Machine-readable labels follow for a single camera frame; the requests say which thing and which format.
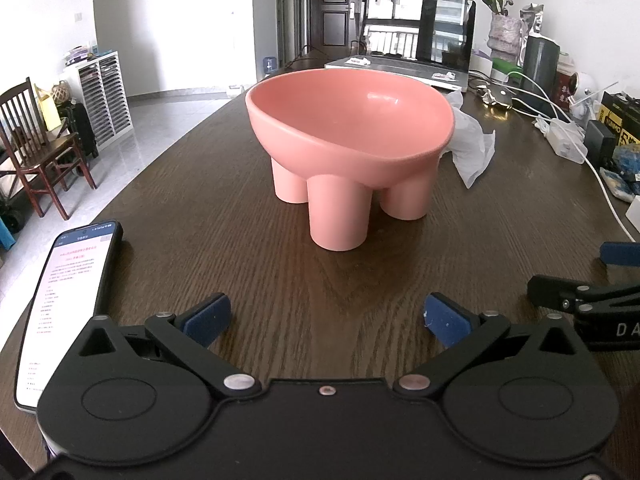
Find blue packet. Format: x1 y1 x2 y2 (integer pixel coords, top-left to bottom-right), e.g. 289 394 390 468
599 167 638 203
612 145 640 173

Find red jar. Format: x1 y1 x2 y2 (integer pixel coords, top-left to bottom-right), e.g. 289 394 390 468
555 52 576 111

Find dark green canister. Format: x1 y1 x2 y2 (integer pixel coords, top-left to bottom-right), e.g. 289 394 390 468
522 34 561 106

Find black white computer mouse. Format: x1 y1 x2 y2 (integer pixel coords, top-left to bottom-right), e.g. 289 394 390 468
475 82 513 111

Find yellow paper bag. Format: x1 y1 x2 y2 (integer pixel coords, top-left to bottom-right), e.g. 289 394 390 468
34 85 63 133

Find pink footed bowl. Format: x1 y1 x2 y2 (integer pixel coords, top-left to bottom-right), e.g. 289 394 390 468
245 69 456 252

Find dark wooden chair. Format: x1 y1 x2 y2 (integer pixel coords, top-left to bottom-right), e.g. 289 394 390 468
0 77 98 221

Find black cable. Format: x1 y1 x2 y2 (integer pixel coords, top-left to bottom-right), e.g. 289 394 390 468
285 45 321 68

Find silver laptop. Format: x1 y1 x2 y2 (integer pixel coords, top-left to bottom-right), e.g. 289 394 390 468
324 0 477 93

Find green white packet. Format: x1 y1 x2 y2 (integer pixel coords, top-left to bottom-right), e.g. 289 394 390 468
491 57 523 83

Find black smartphone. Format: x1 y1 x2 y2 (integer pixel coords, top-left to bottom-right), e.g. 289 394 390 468
14 219 125 413

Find dark brown door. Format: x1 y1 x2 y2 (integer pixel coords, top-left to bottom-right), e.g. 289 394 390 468
307 0 377 48

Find silver foil bag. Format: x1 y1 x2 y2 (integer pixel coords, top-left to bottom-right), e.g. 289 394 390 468
520 5 545 41

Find white tissue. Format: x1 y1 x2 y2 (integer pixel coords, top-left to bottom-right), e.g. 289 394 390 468
440 89 497 190

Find white drawer cabinet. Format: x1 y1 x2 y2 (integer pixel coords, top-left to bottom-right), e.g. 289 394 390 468
64 50 135 150

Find white security camera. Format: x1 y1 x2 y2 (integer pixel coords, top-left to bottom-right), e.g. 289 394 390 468
570 72 601 126

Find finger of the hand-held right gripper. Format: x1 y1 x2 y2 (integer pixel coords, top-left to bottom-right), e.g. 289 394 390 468
599 241 640 268
527 274 640 322

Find black power adapter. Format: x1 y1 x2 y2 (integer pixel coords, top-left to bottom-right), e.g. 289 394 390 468
584 120 616 166

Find grey textured vase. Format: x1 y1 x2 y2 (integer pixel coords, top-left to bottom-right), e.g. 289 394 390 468
487 12 523 63

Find white cable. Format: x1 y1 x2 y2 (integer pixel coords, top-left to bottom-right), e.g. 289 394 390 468
505 71 637 242

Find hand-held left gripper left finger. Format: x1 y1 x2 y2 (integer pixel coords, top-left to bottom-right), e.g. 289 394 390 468
75 292 262 401

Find white power adapter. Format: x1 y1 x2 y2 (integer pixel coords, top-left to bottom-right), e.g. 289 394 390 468
535 117 588 166

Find black yellow box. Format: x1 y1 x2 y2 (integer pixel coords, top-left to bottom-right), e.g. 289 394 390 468
597 91 640 151

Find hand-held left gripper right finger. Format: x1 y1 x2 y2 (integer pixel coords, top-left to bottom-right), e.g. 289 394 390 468
394 292 586 401

